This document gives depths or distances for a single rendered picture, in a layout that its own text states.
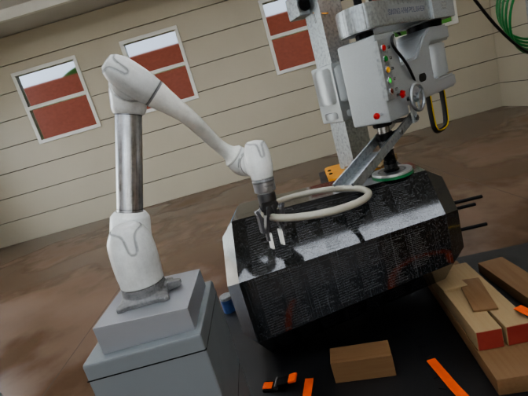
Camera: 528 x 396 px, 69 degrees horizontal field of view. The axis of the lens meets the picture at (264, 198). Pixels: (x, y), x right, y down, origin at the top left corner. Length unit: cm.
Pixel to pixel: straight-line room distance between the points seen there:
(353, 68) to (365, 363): 146
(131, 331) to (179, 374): 21
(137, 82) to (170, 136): 700
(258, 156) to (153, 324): 70
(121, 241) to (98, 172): 760
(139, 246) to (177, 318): 27
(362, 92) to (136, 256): 135
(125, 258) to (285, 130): 708
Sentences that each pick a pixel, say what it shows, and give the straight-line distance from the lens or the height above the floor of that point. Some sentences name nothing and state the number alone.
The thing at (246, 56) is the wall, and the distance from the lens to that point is 825.
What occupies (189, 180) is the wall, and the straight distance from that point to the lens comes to 843.
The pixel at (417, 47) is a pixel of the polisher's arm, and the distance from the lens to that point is 242.
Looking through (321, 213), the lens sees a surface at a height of 98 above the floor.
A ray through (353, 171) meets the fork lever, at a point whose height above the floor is 98.
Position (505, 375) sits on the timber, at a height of 10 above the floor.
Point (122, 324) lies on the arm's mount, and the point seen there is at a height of 89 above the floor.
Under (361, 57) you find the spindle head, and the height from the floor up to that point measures 151.
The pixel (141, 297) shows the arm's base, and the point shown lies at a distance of 142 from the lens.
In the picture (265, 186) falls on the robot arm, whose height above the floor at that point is 112.
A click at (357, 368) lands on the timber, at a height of 9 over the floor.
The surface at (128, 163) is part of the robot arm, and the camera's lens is 155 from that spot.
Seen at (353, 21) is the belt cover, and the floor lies 168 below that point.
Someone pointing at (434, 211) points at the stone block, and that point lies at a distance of 208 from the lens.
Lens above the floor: 143
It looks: 13 degrees down
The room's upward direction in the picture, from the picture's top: 16 degrees counter-clockwise
